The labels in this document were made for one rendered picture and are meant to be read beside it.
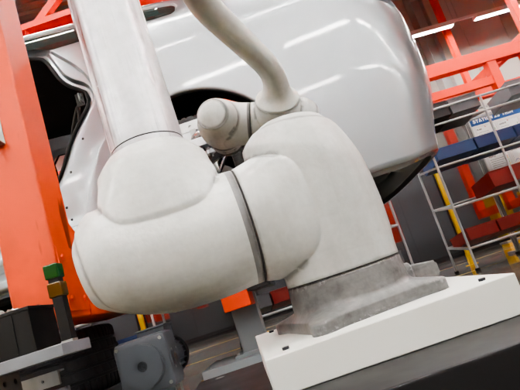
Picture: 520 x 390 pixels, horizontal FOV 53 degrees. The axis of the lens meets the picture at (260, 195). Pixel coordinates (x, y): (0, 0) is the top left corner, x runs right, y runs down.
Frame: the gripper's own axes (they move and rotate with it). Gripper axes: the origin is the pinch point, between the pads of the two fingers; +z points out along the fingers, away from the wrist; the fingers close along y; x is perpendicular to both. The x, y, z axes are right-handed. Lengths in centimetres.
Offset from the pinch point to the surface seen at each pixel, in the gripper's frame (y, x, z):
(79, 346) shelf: -53, -40, -17
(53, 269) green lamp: -54, -19, -20
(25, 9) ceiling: -368, 678, 796
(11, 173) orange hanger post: -68, 17, -4
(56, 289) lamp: -55, -24, -20
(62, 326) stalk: -56, -34, -19
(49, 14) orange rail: -142, 273, 281
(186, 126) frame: -16.0, 27.3, 32.7
